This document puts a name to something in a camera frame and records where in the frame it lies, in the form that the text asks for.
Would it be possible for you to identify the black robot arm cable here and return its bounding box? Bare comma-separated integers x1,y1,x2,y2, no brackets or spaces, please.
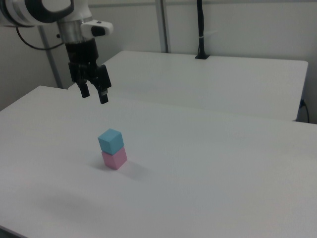
15,26,65,51

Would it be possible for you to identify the blue cube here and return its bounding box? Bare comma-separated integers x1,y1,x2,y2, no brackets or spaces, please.
97,128,124,155

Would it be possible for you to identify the black camera pole with base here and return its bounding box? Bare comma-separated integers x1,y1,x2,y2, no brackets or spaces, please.
195,0,211,60

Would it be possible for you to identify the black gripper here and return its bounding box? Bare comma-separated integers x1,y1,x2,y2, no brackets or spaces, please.
64,38,112,105

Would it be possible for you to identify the pink cube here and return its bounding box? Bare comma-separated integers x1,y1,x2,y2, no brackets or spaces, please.
101,146,128,171

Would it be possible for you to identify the grey metal partition post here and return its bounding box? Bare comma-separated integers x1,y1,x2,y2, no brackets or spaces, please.
38,26,63,89
155,0,172,54

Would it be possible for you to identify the black power cable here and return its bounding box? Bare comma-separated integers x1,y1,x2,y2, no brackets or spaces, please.
300,98,311,123

